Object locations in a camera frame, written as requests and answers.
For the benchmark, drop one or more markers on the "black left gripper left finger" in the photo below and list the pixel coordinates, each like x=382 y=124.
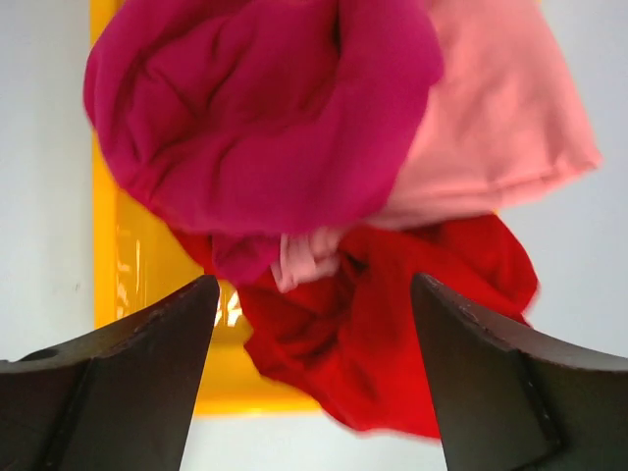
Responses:
x=118 y=398

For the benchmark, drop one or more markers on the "magenta t shirt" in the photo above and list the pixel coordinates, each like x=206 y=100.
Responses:
x=246 y=121

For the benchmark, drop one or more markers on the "yellow plastic bin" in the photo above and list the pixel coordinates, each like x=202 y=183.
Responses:
x=137 y=262

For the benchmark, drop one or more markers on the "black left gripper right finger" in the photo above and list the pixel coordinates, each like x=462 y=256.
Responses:
x=508 y=397

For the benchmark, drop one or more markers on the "red t shirt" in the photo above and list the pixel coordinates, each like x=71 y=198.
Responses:
x=349 y=340

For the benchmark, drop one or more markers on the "light pink t shirt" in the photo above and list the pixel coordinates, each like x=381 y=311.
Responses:
x=443 y=110

